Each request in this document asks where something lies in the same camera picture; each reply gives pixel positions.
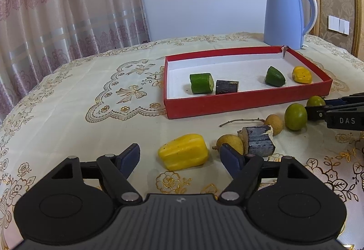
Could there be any red shallow cardboard tray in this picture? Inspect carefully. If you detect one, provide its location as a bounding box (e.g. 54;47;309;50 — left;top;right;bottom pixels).
163;45;333;120

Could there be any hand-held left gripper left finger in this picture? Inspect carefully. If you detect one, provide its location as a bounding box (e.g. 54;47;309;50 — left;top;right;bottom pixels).
50;143;143;205

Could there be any light blue electric kettle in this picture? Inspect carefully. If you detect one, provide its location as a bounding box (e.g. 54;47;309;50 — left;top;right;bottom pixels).
262;0;318;51

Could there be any green pepper piece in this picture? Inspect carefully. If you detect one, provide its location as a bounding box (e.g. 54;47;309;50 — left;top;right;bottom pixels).
265;66;286;87

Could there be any ridged yellow fruit piece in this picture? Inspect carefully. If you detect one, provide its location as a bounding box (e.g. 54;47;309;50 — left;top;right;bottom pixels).
158;133;209;171

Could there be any embroidered cream tablecloth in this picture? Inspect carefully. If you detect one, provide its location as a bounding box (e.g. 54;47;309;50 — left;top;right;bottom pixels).
0;32;364;250

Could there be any green lime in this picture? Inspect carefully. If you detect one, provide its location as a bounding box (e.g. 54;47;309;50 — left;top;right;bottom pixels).
284;103;308;131
306;96;326;108

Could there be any stemless brown longan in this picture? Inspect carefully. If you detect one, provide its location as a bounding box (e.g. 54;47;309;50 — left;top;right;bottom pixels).
212;134;244;155

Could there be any round yellow fruit piece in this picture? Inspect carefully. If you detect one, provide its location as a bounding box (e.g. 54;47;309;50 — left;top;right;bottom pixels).
292;66;313;85

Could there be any patterned beige curtain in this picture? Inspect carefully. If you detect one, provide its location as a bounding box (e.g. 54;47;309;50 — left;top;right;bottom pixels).
0;0;151;122

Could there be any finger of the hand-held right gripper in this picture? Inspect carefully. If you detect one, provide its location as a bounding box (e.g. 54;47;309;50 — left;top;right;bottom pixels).
324;93;364;107
305;105;364;122

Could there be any cucumber piece with end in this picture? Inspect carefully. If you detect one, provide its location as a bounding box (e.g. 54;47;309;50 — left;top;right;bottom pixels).
190;73;214;95

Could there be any large dark eggplant piece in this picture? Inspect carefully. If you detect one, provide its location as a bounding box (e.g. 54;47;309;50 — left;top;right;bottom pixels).
237;125;276;157

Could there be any white wall switch panel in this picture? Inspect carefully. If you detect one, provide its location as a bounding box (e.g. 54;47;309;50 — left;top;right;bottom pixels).
328;15;351;35

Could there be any small dark eggplant piece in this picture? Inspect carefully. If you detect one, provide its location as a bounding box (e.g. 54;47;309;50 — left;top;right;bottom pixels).
215;80;239;95

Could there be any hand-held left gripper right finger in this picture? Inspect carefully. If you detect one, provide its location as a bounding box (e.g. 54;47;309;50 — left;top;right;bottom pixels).
219;144;317;205

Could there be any brown longan with long stem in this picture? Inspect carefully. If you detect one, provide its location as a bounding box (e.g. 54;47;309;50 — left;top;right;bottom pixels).
220;114;284;137

